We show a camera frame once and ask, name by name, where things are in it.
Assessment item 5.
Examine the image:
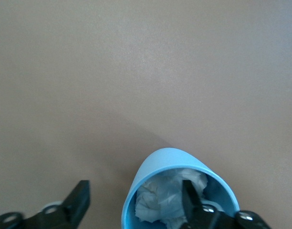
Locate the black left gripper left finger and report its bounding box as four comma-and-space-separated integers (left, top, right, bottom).
0, 179, 92, 229

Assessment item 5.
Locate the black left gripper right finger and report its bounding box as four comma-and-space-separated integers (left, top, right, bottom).
182, 179, 272, 229

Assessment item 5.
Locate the white paper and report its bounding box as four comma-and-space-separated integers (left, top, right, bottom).
135, 167, 209, 229

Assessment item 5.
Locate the blue cup holding paper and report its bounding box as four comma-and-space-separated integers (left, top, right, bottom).
121, 147, 240, 229

